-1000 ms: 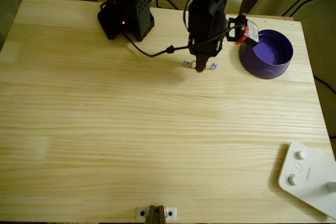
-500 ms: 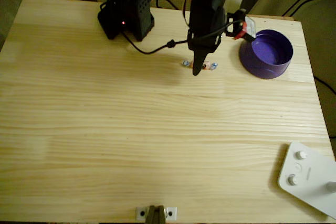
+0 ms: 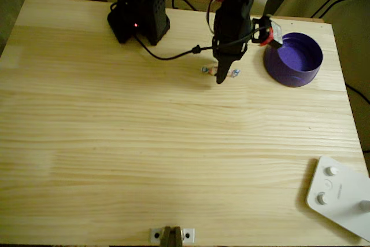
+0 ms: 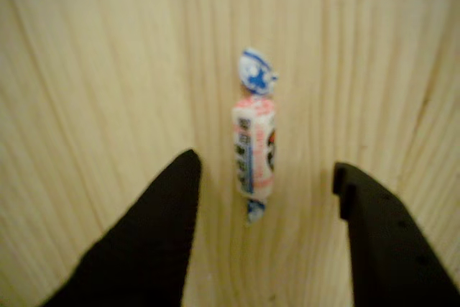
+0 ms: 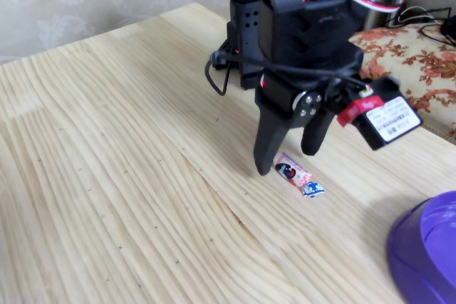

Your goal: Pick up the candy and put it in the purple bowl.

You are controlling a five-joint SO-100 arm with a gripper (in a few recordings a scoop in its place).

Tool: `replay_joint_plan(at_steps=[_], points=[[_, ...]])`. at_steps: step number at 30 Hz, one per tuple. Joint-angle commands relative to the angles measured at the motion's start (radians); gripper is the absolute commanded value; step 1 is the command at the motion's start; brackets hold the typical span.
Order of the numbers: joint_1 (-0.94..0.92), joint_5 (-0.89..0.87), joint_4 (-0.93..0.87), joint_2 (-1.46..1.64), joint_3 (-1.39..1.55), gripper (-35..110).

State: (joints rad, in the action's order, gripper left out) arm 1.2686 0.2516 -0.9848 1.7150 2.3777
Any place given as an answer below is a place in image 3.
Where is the candy with twisted ends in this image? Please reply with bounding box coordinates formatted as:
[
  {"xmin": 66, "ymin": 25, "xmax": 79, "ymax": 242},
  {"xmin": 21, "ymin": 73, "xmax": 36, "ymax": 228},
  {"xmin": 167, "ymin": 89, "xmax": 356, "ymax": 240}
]
[{"xmin": 201, "ymin": 65, "xmax": 241, "ymax": 79}]

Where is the purple plastic bowl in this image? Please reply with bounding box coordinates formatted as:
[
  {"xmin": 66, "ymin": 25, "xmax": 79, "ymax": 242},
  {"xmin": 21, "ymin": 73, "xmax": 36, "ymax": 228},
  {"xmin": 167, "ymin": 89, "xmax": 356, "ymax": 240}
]
[{"xmin": 262, "ymin": 32, "xmax": 324, "ymax": 88}]

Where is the white lamp base with knobs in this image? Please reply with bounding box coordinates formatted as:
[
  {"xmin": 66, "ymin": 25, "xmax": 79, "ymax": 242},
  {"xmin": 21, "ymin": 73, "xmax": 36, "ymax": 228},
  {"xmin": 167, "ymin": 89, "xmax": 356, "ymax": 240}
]
[{"xmin": 305, "ymin": 155, "xmax": 370, "ymax": 242}]

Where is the olive green clamp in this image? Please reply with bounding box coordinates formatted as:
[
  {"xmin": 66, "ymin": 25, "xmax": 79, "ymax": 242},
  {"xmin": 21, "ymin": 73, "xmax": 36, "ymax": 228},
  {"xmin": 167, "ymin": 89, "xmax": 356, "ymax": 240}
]
[{"xmin": 160, "ymin": 226, "xmax": 184, "ymax": 247}]

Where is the black camera cable with ferrite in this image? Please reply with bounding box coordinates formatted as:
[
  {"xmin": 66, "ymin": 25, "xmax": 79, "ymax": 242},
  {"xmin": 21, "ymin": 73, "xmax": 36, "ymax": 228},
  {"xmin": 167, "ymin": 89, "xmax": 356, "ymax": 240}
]
[{"xmin": 134, "ymin": 25, "xmax": 272, "ymax": 61}]

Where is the black USB cable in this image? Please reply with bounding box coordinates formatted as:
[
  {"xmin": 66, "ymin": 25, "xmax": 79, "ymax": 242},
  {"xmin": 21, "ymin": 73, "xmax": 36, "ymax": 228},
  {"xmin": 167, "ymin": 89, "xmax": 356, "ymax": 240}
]
[{"xmin": 169, "ymin": 0, "xmax": 199, "ymax": 12}]

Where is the silver metal bracket plate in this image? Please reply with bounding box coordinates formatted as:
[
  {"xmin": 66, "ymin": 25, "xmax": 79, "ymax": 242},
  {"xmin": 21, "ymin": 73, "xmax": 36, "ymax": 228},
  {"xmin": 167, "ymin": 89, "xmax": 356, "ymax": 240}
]
[{"xmin": 149, "ymin": 228, "xmax": 195, "ymax": 244}]

